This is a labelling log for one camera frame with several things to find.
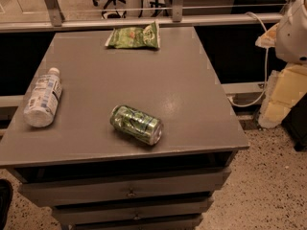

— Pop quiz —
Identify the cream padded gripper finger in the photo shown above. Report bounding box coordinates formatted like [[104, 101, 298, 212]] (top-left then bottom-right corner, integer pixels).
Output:
[[258, 63, 307, 128]]

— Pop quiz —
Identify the green soda can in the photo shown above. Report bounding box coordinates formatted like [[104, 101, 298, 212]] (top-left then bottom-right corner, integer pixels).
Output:
[[109, 105, 163, 146]]

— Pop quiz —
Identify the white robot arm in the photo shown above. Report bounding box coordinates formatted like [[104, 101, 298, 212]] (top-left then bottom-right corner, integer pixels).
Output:
[[255, 0, 307, 128]]

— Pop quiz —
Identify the green chip bag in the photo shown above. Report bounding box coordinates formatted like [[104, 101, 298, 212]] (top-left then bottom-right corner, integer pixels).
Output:
[[105, 21, 160, 49]]

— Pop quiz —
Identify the top drawer knob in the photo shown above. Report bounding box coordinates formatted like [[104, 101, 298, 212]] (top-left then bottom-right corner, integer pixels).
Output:
[[127, 189, 136, 198]]

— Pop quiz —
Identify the drawer knob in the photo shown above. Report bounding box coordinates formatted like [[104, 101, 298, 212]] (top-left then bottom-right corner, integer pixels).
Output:
[[132, 213, 142, 221], [127, 189, 136, 198]]

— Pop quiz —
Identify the grey drawer cabinet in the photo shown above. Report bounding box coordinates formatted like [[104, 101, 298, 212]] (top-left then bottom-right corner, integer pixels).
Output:
[[0, 28, 248, 230]]

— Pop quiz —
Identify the white plastic water bottle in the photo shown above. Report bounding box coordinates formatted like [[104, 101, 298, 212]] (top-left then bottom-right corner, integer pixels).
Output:
[[23, 67, 62, 127]]

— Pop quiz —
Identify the black shoe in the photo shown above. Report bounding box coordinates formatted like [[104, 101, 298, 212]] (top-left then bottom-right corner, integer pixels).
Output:
[[0, 179, 12, 230]]

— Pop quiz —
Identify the white cable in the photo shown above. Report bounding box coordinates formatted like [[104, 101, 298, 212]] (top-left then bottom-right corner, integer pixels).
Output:
[[228, 11, 271, 108]]

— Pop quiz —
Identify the metal railing frame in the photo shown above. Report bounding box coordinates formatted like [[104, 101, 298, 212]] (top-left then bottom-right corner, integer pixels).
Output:
[[0, 0, 282, 33]]

